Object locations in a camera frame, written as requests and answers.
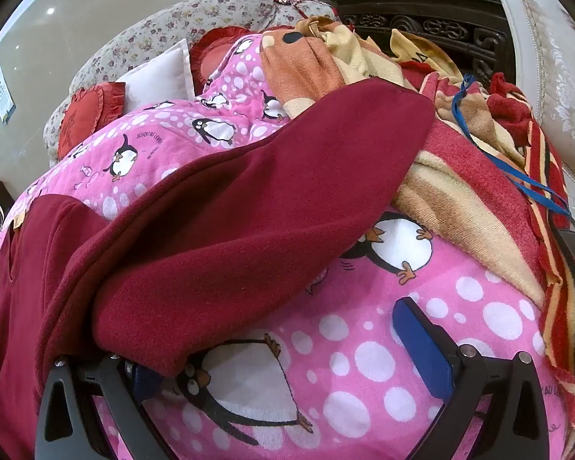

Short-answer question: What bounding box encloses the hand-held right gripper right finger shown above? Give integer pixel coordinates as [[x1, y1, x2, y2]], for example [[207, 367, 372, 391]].
[[392, 297, 564, 460]]

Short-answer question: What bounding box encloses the red round ruffled cushion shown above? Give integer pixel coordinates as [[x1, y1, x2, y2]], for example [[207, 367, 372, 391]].
[[189, 26, 262, 84]]

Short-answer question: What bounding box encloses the red cream striped blanket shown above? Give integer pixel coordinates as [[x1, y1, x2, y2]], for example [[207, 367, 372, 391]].
[[393, 72, 575, 442]]

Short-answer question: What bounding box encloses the white pillow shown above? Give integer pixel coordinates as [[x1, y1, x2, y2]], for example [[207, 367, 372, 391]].
[[116, 38, 196, 113]]

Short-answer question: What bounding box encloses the dark red fleece garment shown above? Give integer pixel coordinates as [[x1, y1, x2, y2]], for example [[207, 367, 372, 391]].
[[0, 77, 437, 460]]

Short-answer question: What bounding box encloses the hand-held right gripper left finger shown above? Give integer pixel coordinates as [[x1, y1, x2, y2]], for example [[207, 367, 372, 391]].
[[34, 355, 173, 460]]

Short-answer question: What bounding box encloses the orange cream bear blanket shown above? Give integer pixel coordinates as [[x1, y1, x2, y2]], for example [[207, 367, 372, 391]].
[[260, 16, 463, 118]]

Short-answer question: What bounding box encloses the wall calendar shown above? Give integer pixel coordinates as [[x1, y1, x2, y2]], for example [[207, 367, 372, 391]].
[[0, 56, 16, 123]]

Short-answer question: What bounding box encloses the dark carved wooden cabinet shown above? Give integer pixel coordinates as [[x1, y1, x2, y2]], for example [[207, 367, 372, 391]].
[[326, 0, 516, 87]]

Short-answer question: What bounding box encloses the blue strap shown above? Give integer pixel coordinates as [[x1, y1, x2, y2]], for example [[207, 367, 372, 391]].
[[450, 74, 571, 216]]

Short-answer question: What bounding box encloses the white ornate upholstered sofa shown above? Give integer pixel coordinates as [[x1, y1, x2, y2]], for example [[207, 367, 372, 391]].
[[489, 0, 575, 212]]

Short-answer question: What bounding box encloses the red heart-shaped cushion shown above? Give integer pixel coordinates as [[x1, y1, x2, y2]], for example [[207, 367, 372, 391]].
[[57, 81, 126, 159]]

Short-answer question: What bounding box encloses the pink penguin print blanket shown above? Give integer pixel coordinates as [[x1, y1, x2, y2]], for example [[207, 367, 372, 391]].
[[0, 36, 575, 460]]

